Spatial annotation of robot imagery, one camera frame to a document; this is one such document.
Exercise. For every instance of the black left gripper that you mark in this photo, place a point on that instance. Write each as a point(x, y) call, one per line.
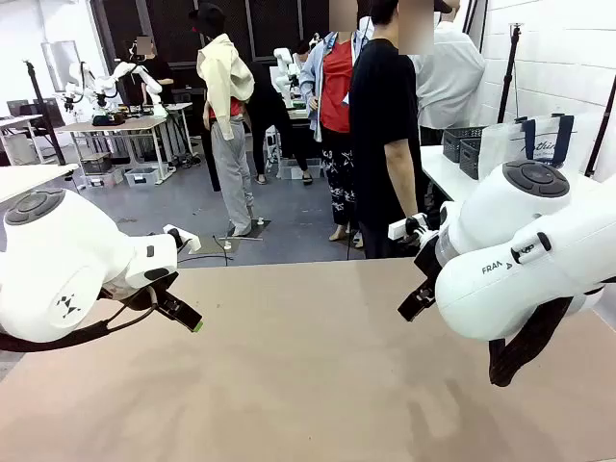
point(139, 299)

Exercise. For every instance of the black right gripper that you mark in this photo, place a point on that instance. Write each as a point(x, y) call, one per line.
point(428, 262)

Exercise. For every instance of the person's right forearm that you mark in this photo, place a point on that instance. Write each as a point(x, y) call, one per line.
point(402, 192)

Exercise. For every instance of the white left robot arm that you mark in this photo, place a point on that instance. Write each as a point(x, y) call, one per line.
point(58, 250)

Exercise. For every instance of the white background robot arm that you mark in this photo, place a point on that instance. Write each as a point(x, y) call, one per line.
point(89, 89)
point(284, 72)
point(144, 77)

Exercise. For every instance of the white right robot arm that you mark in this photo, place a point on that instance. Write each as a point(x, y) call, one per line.
point(505, 226)

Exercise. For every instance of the grey floor plate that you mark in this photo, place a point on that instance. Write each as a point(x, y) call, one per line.
point(212, 244)

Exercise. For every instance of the white side table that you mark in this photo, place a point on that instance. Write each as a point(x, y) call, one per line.
point(438, 168)

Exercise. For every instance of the clear storage box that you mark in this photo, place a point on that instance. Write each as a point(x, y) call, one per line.
point(142, 178)

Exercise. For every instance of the grey crate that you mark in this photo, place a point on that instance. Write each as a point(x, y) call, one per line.
point(96, 163)

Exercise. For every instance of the white storage bin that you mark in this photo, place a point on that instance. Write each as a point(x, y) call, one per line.
point(298, 169)

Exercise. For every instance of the brown background work table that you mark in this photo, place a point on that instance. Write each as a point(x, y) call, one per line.
point(120, 124)

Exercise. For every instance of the person in black T-shirt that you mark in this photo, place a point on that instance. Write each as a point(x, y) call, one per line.
point(380, 96)

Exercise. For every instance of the bending person in black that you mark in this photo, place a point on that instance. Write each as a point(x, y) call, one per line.
point(269, 106)

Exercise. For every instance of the person in white shirt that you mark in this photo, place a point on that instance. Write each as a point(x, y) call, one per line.
point(452, 82)

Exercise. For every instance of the person red shirt blue overshirt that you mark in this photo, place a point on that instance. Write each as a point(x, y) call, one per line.
point(337, 86)

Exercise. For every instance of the person beige jacket grey trousers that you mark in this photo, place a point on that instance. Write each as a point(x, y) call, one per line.
point(226, 82)

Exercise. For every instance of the black shirt khaki trousers person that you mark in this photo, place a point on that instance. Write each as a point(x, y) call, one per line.
point(156, 72)

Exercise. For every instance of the black tripod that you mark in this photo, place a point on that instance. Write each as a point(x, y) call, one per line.
point(601, 135)
point(511, 72)
point(43, 113)

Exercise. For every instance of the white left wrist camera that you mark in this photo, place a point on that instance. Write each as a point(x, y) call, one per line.
point(192, 240)

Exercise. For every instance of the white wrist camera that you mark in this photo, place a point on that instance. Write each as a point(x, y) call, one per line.
point(192, 240)
point(397, 230)

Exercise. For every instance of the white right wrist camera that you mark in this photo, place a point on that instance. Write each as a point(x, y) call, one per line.
point(397, 230)

